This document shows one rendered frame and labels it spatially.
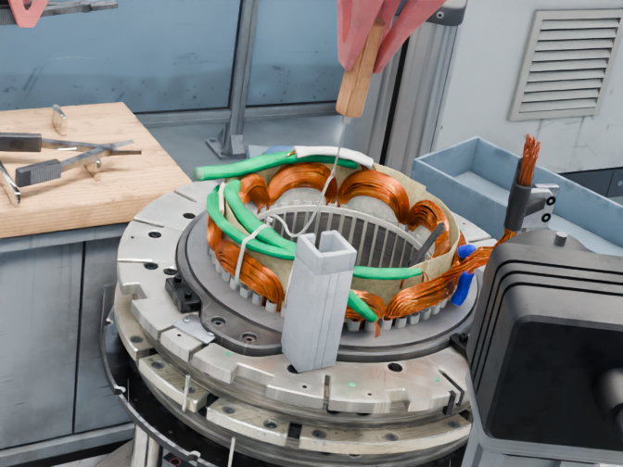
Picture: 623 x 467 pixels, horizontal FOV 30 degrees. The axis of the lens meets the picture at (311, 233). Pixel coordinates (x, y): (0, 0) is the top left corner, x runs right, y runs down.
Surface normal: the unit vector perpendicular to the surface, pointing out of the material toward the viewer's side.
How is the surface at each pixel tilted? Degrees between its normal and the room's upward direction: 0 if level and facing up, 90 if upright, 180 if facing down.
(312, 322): 90
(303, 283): 90
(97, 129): 0
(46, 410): 90
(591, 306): 0
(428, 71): 90
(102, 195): 0
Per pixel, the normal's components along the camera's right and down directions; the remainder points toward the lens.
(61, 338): 0.48, 0.49
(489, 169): -0.67, 0.27
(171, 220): 0.15, -0.86
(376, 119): -0.18, 0.46
